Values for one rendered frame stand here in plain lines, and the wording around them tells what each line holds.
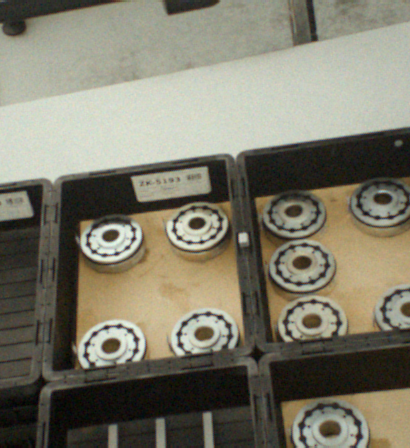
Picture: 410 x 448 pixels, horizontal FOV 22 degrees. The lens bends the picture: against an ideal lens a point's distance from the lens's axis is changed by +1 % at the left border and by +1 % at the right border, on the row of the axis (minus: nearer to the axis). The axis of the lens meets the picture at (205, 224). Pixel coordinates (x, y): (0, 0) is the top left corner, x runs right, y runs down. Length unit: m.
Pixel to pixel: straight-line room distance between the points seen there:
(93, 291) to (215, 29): 1.89
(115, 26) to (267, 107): 1.51
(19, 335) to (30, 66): 1.91
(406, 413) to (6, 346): 0.61
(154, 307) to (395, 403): 0.40
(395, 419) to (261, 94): 0.87
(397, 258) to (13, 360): 0.61
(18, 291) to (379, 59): 0.91
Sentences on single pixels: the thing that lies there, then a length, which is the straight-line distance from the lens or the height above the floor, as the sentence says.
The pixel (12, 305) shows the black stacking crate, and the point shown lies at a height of 0.83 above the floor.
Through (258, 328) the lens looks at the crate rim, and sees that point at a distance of 1.48.
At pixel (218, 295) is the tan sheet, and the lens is 1.65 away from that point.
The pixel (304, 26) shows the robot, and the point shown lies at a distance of 2.39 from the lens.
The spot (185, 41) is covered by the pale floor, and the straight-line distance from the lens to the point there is 3.45.
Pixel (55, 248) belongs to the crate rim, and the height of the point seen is 0.93.
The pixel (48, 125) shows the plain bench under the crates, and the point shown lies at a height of 0.70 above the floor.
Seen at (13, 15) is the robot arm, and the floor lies 1.44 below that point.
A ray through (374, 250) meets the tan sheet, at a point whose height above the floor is 0.83.
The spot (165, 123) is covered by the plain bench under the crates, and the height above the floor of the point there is 0.70.
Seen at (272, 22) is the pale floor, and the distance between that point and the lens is 3.46.
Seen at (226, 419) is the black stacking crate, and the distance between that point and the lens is 1.53.
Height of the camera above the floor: 2.13
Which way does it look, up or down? 48 degrees down
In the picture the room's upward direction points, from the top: 12 degrees counter-clockwise
